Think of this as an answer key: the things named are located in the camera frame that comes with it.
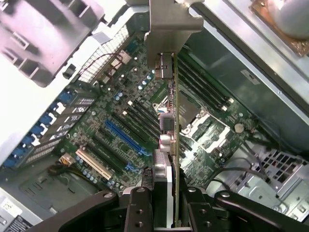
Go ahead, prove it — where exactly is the metal disk bay cage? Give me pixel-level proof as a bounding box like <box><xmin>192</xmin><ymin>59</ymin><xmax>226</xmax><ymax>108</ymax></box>
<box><xmin>207</xmin><ymin>145</ymin><xmax>309</xmax><ymax>221</ymax></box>

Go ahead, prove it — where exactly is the white expansion slot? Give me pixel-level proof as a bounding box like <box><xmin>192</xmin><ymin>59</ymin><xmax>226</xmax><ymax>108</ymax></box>
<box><xmin>76</xmin><ymin>148</ymin><xmax>113</xmax><ymax>181</ymax></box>

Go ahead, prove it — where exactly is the blue expansion slot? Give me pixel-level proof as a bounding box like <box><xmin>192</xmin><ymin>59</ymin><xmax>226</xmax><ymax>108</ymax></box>
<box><xmin>105</xmin><ymin>119</ymin><xmax>150</xmax><ymax>157</ymax></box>

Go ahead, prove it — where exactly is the grey power supply unit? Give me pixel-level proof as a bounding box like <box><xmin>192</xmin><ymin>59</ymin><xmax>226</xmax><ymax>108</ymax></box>
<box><xmin>0</xmin><ymin>166</ymin><xmax>102</xmax><ymax>232</ymax></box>

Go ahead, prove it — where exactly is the metal socket cover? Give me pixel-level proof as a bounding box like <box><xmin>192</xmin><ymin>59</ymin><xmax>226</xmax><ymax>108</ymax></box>
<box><xmin>184</xmin><ymin>113</ymin><xmax>231</xmax><ymax>156</ymax></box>

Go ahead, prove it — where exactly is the green motherboard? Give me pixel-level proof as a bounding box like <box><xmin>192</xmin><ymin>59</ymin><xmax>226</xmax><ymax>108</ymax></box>
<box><xmin>57</xmin><ymin>24</ymin><xmax>261</xmax><ymax>194</ymax></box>

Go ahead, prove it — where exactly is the CPU socket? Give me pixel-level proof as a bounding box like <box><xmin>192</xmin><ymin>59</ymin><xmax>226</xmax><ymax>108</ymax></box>
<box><xmin>179</xmin><ymin>91</ymin><xmax>205</xmax><ymax>130</ymax></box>

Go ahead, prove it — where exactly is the open black PC case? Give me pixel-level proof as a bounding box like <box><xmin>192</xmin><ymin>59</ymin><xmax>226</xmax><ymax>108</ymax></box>
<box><xmin>0</xmin><ymin>0</ymin><xmax>309</xmax><ymax>232</ymax></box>

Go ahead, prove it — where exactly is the grey parts rack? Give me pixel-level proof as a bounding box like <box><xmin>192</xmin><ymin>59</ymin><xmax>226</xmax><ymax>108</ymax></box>
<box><xmin>0</xmin><ymin>0</ymin><xmax>107</xmax><ymax>88</ymax></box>

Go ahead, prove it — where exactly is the yellow black power cable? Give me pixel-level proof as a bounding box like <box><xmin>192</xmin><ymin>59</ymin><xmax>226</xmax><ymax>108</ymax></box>
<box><xmin>47</xmin><ymin>154</ymin><xmax>85</xmax><ymax>180</ymax></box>

